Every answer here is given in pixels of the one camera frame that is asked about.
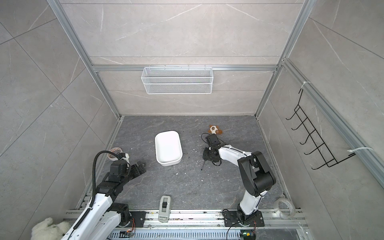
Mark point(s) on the white plastic bin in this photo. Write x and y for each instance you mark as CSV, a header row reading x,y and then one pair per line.
x,y
168,148

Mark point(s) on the white wire mesh basket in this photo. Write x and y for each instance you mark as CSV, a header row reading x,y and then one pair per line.
x,y
178,80

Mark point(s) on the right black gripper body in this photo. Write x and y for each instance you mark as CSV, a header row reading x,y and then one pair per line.
x,y
208,155

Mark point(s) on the clear tape roll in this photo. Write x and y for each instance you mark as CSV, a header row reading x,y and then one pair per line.
x,y
284,208

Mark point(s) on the white zip tie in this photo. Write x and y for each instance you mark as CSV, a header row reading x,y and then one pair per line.
x,y
360,148

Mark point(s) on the white fluffy plush toy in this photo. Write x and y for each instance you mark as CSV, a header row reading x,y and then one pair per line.
x,y
47,230

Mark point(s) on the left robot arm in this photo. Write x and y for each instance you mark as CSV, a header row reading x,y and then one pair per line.
x,y
102,214

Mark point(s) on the small round tape roll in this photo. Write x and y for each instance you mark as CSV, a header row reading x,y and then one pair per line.
x,y
115,150

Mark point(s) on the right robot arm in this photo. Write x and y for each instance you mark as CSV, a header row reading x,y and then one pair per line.
x,y
256,174

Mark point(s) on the black wire hook rack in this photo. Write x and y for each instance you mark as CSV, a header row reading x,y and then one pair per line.
x,y
314,136

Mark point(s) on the brown white plush toy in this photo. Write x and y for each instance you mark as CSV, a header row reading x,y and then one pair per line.
x,y
214,129

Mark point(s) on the white grey label maker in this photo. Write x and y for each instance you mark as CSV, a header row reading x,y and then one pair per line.
x,y
165,209

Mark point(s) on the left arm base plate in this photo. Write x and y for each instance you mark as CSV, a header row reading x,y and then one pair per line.
x,y
133,219

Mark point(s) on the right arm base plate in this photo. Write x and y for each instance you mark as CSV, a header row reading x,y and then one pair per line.
x,y
238,219

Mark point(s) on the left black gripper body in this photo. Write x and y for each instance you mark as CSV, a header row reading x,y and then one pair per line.
x,y
134,172

